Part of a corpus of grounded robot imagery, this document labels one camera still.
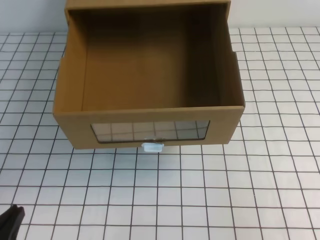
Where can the white plastic handle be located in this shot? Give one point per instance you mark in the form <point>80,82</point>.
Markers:
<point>152,147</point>

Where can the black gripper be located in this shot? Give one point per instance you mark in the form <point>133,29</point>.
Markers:
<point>10,222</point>

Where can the brown shoebox drawer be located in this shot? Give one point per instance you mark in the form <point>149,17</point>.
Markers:
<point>162,74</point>

